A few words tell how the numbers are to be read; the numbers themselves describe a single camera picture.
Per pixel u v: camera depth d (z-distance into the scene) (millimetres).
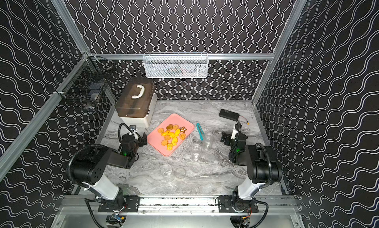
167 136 981
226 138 876
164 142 953
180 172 856
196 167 877
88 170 462
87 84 940
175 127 1033
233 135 853
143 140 901
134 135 810
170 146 948
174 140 974
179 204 763
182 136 990
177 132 1002
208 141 865
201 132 1018
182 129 1028
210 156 902
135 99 950
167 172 845
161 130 1018
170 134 1000
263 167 476
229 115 1102
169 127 1033
